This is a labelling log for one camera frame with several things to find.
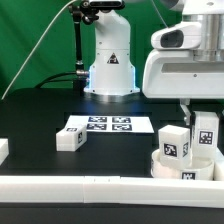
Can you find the white round stool seat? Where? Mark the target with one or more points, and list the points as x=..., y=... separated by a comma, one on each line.
x=199, y=169

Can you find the white paper with markers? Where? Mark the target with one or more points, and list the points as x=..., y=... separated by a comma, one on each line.
x=116, y=124

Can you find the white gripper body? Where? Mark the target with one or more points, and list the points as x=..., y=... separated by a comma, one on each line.
x=174, y=74

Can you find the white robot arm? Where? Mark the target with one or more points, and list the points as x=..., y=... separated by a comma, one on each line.
x=111, y=75

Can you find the white front rail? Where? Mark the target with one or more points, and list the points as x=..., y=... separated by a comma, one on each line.
x=118, y=190

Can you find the white left rail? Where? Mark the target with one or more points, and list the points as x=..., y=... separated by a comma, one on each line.
x=4, y=150

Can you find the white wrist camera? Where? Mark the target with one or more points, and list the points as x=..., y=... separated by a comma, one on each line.
x=185, y=35

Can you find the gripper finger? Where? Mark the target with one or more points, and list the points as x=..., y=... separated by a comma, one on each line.
x=184, y=103

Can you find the black overhead camera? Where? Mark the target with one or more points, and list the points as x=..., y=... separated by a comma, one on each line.
x=103, y=4

